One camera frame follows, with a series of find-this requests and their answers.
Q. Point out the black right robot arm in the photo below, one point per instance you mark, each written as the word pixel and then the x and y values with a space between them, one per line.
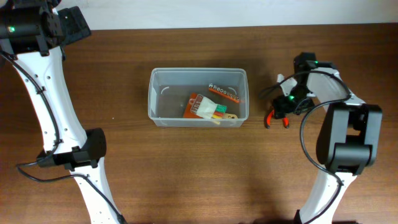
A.
pixel 348 138

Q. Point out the red scraper with wooden handle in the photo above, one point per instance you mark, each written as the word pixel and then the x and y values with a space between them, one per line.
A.
pixel 188 112

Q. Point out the clear plastic container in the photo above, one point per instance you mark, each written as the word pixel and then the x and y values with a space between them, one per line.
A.
pixel 170 90

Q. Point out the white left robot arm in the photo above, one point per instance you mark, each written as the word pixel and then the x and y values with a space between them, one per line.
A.
pixel 33 37

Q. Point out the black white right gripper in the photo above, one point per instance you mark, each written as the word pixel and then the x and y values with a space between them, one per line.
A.
pixel 283 108

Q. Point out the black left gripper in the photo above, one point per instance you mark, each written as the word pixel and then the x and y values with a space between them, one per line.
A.
pixel 79 27

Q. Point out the masonry drill bit red case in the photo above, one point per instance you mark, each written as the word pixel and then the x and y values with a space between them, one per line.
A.
pixel 223 92

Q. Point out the red handled pliers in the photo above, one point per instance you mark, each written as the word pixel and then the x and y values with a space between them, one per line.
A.
pixel 270 116

